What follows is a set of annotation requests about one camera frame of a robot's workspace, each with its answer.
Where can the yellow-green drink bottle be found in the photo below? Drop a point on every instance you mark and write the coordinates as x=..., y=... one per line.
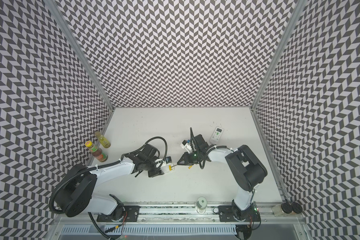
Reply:
x=103, y=140

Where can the aluminium corner post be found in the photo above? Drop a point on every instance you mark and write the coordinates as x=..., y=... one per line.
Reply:
x=60, y=20
x=298, y=11

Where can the black round disc pair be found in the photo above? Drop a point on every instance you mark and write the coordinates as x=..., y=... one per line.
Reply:
x=293, y=208

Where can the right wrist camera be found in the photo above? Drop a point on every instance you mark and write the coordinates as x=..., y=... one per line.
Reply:
x=187, y=146

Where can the white air conditioner remote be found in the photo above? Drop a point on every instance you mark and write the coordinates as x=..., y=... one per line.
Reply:
x=168, y=168

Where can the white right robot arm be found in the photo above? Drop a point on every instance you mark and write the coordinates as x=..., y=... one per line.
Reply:
x=246, y=168

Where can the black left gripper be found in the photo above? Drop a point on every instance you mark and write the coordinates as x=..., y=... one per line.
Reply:
x=156, y=173

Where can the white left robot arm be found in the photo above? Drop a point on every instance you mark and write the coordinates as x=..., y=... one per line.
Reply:
x=75, y=193

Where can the aluminium right corner post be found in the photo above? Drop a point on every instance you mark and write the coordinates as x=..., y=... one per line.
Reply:
x=298, y=11

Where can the red tea bottle yellow cap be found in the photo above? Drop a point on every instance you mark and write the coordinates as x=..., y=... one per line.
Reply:
x=96, y=151

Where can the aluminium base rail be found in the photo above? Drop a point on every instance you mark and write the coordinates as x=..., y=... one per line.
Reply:
x=182, y=212

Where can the aluminium left corner post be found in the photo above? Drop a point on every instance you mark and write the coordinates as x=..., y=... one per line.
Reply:
x=60, y=20

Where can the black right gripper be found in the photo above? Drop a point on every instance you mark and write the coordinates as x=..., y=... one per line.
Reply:
x=190, y=157

